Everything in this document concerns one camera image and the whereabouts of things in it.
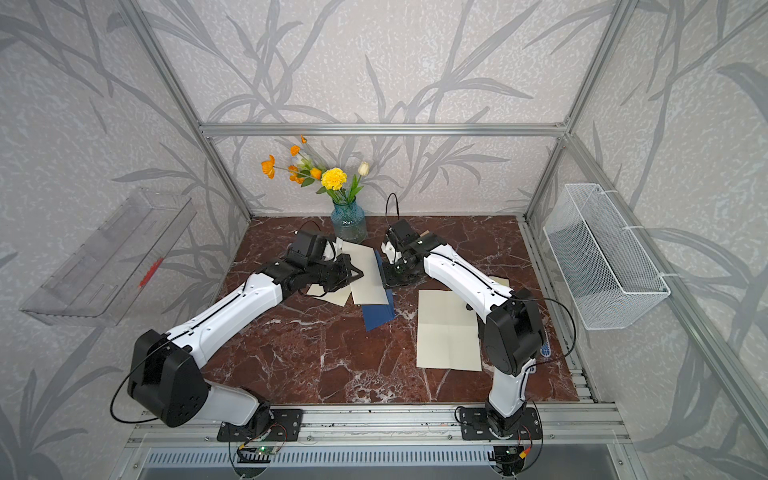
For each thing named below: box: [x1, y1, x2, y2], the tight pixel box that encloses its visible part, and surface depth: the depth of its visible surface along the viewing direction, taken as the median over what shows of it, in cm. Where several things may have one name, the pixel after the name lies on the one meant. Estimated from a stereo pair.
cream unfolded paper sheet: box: [416, 290, 482, 371], surface depth 91 cm
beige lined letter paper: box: [342, 241, 389, 305], surface depth 88 cm
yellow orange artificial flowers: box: [261, 135, 370, 202], surface depth 98 cm
